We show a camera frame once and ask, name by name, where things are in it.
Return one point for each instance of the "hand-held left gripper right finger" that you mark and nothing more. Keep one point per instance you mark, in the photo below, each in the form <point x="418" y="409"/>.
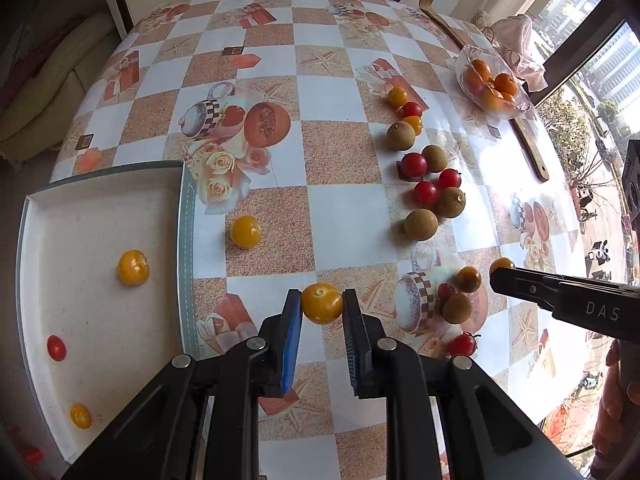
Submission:
<point x="351" y="347"/>

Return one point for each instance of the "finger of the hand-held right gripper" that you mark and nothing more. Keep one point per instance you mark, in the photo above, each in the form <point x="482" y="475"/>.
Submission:
<point x="530" y="287"/>

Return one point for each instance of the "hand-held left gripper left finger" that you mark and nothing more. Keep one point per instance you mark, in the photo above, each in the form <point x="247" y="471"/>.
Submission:
<point x="293" y="345"/>

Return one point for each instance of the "large yellow tomato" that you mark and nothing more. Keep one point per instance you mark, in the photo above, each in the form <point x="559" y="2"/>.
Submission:
<point x="322" y="303"/>

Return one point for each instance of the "white shallow tray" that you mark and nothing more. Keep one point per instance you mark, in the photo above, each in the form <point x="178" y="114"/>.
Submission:
<point x="100" y="280"/>

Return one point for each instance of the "person's right hand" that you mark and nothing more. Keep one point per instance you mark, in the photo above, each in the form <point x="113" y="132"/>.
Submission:
<point x="620" y="395"/>

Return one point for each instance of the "small yellow cherry tomato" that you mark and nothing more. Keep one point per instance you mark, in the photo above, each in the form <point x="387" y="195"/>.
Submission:
<point x="501" y="264"/>
<point x="80" y="416"/>
<point x="414" y="125"/>

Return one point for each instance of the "red cherry tomato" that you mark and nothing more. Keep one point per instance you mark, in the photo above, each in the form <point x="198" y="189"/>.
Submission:
<point x="56" y="347"/>
<point x="413" y="109"/>
<point x="425" y="192"/>
<point x="449" y="178"/>
<point x="461" y="345"/>
<point x="445" y="291"/>
<point x="414" y="164"/>

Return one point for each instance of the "wooden back scratcher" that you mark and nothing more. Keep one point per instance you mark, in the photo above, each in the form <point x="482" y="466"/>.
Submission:
<point x="530" y="145"/>

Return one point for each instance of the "orange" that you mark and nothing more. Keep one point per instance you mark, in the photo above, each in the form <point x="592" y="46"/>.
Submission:
<point x="494" y="101"/>
<point x="505" y="84"/>
<point x="481" y="69"/>

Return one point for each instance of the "pink cloth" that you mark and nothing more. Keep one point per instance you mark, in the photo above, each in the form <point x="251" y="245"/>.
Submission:
<point x="517" y="40"/>

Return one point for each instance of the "clear plastic bag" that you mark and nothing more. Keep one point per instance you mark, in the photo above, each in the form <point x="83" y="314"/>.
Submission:
<point x="487" y="62"/>

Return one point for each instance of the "checkered printed tablecloth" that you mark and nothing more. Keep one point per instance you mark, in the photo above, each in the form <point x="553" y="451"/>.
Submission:
<point x="330" y="85"/>

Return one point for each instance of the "beige sofa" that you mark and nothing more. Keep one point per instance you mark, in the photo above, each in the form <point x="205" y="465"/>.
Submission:
<point x="50" y="85"/>

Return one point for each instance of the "dark window frame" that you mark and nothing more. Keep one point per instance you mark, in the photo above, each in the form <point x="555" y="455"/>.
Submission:
<point x="585" y="45"/>

